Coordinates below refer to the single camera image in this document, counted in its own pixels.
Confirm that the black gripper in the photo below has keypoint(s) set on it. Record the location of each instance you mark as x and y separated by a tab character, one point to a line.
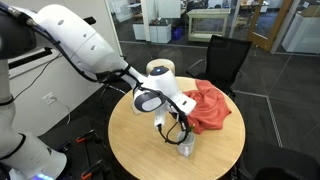
182	119

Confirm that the green pen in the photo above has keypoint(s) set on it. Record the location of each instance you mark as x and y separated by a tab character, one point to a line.
192	128

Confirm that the white ceramic mug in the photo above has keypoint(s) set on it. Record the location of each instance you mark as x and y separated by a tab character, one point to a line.
187	149

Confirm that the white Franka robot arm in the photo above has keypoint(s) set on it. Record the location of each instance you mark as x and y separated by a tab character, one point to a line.
76	40

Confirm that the orange cloth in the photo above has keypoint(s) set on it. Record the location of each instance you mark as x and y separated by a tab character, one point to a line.
210	106

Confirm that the beige round stool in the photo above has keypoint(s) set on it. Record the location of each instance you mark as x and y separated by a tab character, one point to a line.
156	62

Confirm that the black mesh office chair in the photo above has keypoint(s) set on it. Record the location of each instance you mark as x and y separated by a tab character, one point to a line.
226	56

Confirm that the black swivel chair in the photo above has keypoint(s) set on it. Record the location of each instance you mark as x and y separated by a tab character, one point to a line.
107	86

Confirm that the blue bin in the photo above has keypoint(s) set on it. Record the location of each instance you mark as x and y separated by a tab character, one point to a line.
177	33

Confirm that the white low cabinet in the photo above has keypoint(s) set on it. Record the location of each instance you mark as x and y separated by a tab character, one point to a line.
160	33

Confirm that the dark padded chair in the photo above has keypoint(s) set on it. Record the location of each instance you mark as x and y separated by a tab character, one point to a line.
283	163

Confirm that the cream metal cart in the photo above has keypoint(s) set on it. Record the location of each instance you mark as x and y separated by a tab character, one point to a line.
208	13

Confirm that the large white cabinet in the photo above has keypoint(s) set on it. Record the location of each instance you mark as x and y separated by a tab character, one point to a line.
303	33

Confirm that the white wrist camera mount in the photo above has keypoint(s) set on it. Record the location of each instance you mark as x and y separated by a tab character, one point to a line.
160	116

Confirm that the wooden door frame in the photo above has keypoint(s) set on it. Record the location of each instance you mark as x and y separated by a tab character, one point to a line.
263	41

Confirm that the white wall outlet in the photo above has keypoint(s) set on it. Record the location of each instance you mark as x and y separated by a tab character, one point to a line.
49	99

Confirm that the black wall bracket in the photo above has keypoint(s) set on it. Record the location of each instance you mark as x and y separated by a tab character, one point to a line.
90	20

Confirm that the black wall rail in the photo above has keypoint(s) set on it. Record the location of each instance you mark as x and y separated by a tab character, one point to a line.
30	58

